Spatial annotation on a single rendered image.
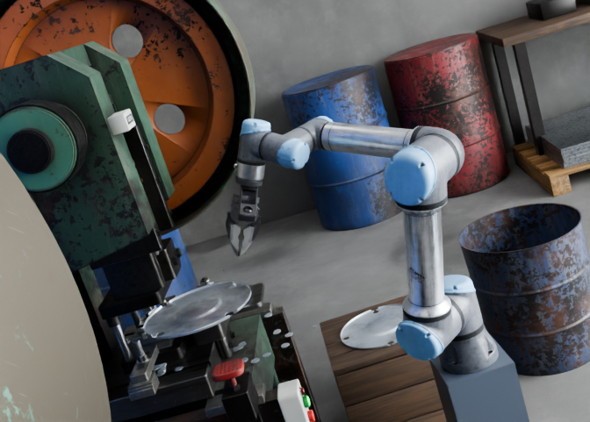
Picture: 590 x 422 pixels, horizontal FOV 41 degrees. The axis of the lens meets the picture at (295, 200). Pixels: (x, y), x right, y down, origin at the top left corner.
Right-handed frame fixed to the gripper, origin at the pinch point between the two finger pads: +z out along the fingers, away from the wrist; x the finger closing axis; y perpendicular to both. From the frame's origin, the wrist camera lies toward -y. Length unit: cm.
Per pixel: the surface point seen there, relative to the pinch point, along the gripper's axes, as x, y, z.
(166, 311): 17.0, -4.6, 17.5
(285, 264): -29, 227, 83
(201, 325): 6.8, -21.1, 12.6
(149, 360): 17.9, -26.0, 20.8
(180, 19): 24, 23, -57
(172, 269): 15.9, -14.1, 1.8
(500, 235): -96, 79, 8
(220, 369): 0.8, -43.2, 12.1
